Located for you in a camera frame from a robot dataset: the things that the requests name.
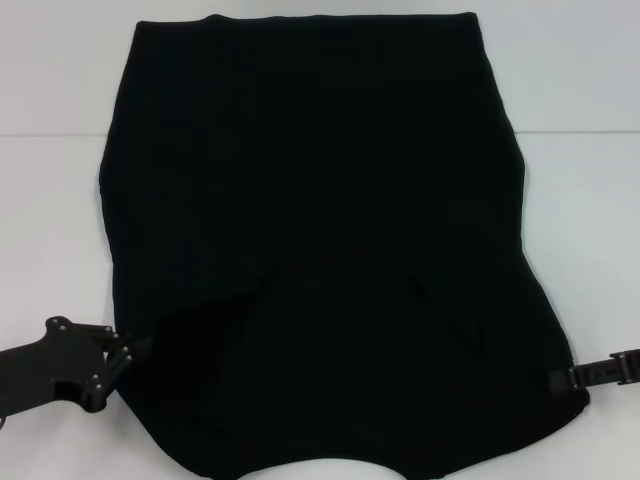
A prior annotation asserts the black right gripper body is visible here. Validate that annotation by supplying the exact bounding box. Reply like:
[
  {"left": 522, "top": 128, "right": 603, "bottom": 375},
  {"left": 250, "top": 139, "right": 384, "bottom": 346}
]
[{"left": 619, "top": 347, "right": 640, "bottom": 386}]

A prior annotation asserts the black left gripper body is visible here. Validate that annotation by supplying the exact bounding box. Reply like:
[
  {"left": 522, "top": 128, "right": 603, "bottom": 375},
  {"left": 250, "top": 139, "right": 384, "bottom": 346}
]
[{"left": 0, "top": 314, "right": 115, "bottom": 420}]

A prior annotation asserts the black shirt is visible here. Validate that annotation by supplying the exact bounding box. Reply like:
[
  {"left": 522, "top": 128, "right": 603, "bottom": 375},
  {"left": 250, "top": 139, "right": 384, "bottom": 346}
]
[{"left": 94, "top": 12, "right": 592, "bottom": 480}]

